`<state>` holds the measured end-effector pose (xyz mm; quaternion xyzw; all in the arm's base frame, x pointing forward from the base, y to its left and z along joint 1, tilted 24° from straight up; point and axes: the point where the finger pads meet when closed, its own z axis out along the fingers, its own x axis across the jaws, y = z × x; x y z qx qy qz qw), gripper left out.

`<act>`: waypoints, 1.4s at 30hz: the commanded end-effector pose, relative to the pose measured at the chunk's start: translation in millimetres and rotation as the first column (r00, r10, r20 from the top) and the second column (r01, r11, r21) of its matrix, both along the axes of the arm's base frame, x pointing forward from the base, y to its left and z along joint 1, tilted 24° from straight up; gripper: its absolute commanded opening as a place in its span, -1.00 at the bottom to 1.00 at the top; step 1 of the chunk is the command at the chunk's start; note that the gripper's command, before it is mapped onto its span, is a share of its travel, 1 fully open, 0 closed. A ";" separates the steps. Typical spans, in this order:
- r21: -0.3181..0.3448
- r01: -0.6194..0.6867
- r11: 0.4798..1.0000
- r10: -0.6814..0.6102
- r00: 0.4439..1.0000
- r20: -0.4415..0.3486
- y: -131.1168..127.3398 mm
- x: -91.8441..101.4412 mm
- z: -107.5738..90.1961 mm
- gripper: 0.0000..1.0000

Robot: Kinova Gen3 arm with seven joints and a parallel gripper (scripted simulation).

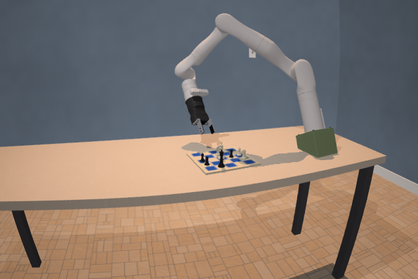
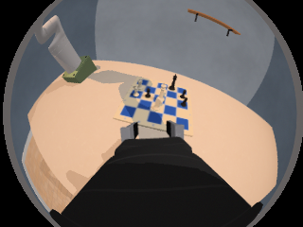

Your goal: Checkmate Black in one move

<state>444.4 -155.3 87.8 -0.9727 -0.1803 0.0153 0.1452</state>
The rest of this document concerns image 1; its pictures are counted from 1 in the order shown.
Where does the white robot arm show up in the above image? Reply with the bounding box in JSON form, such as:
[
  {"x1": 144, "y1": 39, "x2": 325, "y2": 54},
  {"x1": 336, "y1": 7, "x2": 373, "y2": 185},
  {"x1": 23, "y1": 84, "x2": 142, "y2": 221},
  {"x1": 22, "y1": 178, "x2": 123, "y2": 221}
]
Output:
[{"x1": 175, "y1": 14, "x2": 325, "y2": 133}]

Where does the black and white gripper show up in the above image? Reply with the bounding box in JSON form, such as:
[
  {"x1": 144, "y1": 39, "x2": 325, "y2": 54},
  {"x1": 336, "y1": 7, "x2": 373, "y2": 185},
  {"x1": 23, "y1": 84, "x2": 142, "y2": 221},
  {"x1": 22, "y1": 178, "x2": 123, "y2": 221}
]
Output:
[{"x1": 184, "y1": 88, "x2": 216, "y2": 134}]

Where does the blue and cream chessboard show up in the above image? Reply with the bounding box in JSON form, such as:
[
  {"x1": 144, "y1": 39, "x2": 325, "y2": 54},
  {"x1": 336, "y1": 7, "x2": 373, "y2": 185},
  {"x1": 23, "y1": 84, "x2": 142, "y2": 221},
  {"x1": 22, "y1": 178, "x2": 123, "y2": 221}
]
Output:
[{"x1": 186, "y1": 147, "x2": 261, "y2": 174}]

